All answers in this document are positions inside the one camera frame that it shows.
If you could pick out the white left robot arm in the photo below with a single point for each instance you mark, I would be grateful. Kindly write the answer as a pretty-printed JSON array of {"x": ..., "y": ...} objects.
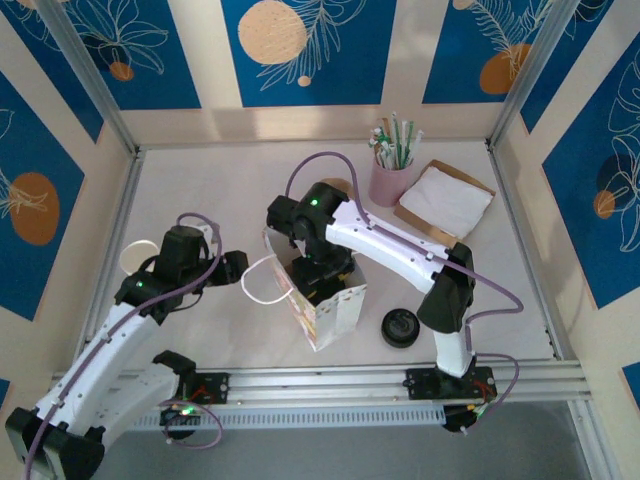
[{"x": 95, "y": 380}]

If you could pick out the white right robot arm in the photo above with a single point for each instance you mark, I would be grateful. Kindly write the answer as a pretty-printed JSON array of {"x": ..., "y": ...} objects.
[{"x": 390, "y": 240}]

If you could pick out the brown pulp cup carrier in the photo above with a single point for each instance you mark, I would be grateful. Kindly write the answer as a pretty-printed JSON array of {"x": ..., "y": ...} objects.
[{"x": 334, "y": 183}]

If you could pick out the pink straw holder cup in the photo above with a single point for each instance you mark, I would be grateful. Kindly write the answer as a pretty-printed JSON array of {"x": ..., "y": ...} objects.
[{"x": 387, "y": 185}]

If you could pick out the white wrapped straw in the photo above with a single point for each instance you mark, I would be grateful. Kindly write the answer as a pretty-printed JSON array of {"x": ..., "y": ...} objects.
[
  {"x": 416, "y": 146},
  {"x": 382, "y": 145},
  {"x": 379, "y": 154}
]

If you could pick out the cardboard napkin tray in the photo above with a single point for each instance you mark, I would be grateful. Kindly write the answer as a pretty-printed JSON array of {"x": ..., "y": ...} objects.
[{"x": 425, "y": 227}]

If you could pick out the brown paper straw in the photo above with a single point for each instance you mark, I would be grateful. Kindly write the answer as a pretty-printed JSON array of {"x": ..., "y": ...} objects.
[{"x": 386, "y": 131}]

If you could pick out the green striped paper straw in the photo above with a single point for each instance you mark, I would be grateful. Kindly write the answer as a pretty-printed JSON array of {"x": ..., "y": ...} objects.
[
  {"x": 407, "y": 142},
  {"x": 397, "y": 140}
]

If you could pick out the white napkin stack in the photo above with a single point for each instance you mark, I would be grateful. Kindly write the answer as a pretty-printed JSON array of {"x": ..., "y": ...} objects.
[{"x": 445, "y": 200}]

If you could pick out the aluminium side rail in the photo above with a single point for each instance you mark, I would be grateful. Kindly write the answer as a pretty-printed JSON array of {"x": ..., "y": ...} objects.
[
  {"x": 520, "y": 225},
  {"x": 120, "y": 210}
]

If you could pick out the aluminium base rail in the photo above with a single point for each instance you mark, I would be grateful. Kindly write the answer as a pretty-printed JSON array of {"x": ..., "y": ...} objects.
[{"x": 320, "y": 385}]

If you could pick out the aluminium frame post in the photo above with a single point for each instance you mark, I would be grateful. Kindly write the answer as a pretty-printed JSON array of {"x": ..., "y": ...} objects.
[
  {"x": 89, "y": 70},
  {"x": 534, "y": 70}
]

